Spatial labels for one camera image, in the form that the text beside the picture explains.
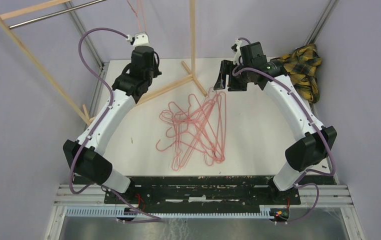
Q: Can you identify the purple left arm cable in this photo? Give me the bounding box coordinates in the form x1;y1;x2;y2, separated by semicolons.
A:
68;27;163;224

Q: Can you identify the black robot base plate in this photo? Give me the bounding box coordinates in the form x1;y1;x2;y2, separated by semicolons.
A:
72;175;337;215

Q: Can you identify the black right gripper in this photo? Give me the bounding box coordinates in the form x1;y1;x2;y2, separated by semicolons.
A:
213;59;253;92

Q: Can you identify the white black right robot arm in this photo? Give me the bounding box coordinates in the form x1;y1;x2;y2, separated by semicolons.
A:
213;37;337;204

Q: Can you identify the pink wire hanger pile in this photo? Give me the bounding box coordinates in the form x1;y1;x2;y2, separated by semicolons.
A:
155;89;227;172

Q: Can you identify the pink wire hanger with hook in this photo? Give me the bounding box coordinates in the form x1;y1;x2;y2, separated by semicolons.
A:
155;125;189;152

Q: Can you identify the wooden clothes rack frame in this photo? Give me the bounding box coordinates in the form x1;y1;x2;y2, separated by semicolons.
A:
0;0;207;126

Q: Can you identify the metal rack rod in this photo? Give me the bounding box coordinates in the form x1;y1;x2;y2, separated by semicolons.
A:
8;0;105;30

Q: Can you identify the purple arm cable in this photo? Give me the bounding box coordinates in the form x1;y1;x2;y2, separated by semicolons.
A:
231;37;337;226
68;27;163;224

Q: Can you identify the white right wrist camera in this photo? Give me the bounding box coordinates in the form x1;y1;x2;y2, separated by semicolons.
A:
231;38;243;65

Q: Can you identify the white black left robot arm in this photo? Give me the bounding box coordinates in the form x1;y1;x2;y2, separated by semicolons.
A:
63;45;161;204

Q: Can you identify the yellow plaid shirt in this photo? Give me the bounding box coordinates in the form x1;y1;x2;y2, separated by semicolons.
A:
273;43;322;104

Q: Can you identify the white slotted cable duct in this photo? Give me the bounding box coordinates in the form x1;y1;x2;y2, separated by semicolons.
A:
65;206;277;220

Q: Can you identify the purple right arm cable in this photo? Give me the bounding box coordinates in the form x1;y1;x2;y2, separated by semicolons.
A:
231;37;337;226

